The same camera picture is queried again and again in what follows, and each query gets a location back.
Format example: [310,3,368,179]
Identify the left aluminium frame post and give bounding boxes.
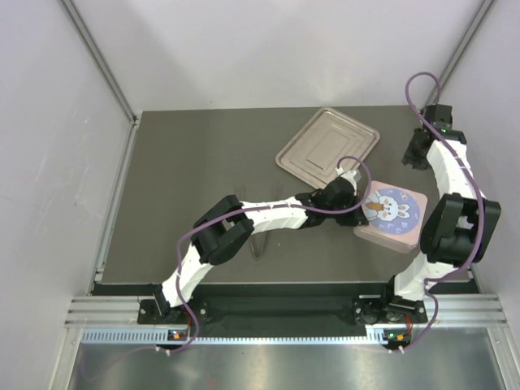
[60,0,141,123]

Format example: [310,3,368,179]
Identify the right aluminium frame post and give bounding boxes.
[424,0,497,106]

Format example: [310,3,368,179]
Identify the slotted cable duct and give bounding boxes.
[80,328,410,346]

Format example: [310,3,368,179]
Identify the pink chocolate tin box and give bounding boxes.
[353,225,420,254]

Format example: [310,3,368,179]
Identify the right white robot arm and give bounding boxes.
[379,104,501,322]

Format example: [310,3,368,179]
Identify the metal serving tongs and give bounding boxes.
[237,184,284,261]

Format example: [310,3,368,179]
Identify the large stepped metal tray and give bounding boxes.
[275,107,380,189]

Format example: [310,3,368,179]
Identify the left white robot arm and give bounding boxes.
[154,168,367,323]

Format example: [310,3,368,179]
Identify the small plain metal tray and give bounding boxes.
[362,180,427,232]

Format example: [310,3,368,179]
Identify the aluminium frame post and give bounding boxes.
[424,0,497,106]
[60,0,141,123]

